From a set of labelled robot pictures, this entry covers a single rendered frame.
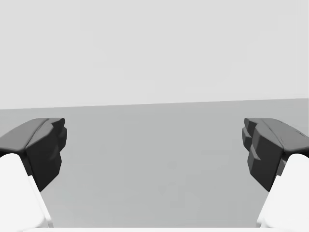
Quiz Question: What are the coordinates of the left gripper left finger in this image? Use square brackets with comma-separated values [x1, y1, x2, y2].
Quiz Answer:
[0, 117, 68, 229]

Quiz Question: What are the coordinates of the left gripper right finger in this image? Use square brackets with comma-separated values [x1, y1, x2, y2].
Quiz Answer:
[241, 117, 309, 229]

